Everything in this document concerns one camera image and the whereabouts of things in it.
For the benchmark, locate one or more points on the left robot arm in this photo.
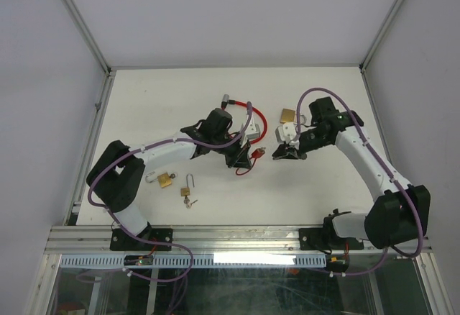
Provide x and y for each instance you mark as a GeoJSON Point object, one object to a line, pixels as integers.
{"type": "Point", "coordinates": [115, 178]}

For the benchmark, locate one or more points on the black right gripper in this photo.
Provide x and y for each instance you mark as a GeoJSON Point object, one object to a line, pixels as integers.
{"type": "Point", "coordinates": [283, 152]}

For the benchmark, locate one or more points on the red cable lock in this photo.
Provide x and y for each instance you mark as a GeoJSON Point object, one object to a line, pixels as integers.
{"type": "Point", "coordinates": [259, 117]}

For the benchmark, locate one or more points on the aluminium mounting rail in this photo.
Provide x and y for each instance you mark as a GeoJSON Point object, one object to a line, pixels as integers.
{"type": "Point", "coordinates": [198, 238]}

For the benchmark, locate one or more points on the medium brass padlock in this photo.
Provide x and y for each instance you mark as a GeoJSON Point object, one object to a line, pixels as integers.
{"type": "Point", "coordinates": [164, 180]}

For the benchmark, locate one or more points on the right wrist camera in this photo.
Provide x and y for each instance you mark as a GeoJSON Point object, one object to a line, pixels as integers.
{"type": "Point", "coordinates": [286, 134]}

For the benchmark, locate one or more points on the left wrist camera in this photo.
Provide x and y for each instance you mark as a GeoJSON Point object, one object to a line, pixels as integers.
{"type": "Point", "coordinates": [250, 131]}

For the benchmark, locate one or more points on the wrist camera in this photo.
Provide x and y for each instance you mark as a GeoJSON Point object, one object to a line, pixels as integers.
{"type": "Point", "coordinates": [286, 134]}
{"type": "Point", "coordinates": [250, 131]}

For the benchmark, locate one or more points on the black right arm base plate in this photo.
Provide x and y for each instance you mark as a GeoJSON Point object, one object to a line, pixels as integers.
{"type": "Point", "coordinates": [317, 238]}

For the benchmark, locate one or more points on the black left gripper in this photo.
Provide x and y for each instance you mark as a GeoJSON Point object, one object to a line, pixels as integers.
{"type": "Point", "coordinates": [241, 158]}

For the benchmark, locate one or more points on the large brass padlock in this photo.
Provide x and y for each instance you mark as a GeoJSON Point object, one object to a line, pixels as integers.
{"type": "Point", "coordinates": [290, 115]}

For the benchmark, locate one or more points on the white slotted cable duct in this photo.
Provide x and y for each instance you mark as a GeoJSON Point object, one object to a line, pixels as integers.
{"type": "Point", "coordinates": [213, 260]}

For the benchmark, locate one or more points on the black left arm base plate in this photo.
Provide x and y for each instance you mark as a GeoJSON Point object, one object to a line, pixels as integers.
{"type": "Point", "coordinates": [121, 241]}

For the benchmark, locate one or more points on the small brass padlock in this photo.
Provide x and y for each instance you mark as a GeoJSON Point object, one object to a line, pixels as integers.
{"type": "Point", "coordinates": [190, 183]}

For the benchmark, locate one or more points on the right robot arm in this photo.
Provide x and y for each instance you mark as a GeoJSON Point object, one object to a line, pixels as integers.
{"type": "Point", "coordinates": [400, 209]}

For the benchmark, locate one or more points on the small red padlock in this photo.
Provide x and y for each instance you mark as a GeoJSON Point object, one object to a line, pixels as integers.
{"type": "Point", "coordinates": [256, 154]}

